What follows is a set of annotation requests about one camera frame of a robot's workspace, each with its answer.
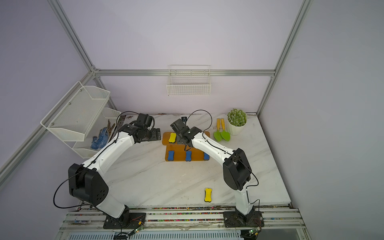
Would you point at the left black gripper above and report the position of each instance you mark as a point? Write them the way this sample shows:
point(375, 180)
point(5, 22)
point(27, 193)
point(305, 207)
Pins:
point(156, 134)

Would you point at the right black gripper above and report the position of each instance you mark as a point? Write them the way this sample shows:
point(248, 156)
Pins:
point(180, 140)

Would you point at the yellow eraser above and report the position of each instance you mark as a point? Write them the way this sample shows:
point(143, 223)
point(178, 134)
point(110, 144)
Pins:
point(208, 195)
point(172, 138)

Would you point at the blue eraser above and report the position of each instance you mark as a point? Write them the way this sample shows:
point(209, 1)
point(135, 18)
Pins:
point(206, 157)
point(171, 155)
point(188, 156)

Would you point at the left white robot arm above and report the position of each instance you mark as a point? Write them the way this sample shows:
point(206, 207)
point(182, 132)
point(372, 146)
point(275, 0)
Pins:
point(86, 181)

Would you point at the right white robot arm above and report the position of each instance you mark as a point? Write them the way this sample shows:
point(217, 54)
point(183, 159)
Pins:
point(237, 171)

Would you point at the orange wooden two-tier shelf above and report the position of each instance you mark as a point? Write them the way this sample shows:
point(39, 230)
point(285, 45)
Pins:
point(180, 150)

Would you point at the green shovel left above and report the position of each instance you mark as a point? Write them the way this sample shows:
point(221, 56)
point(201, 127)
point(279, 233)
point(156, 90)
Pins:
point(217, 134)

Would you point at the green shovel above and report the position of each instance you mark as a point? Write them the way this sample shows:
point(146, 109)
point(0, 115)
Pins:
point(217, 134)
point(225, 135)

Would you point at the brown sticks in rack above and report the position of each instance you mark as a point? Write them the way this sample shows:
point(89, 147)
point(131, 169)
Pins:
point(110, 128)

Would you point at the green shovel right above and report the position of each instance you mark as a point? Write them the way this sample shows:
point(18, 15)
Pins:
point(225, 135)

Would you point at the blue crumpled item in rack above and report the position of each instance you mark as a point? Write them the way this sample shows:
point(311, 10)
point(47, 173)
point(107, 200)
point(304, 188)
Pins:
point(101, 140)

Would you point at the potted green plant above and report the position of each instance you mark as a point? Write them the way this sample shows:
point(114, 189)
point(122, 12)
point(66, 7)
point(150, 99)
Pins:
point(237, 120)

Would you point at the white mesh two-tier rack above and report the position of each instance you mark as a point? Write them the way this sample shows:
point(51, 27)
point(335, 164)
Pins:
point(79, 116)

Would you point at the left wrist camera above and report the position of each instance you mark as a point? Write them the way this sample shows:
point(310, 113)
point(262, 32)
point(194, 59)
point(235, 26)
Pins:
point(145, 121)

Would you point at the white wire wall basket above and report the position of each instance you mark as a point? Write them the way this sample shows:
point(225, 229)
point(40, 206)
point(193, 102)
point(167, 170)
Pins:
point(189, 80)

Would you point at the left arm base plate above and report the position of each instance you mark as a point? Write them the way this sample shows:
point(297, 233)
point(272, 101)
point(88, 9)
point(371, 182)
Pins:
point(126, 221)

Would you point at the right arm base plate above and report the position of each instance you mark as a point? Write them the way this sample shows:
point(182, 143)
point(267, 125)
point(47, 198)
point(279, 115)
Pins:
point(237, 220)

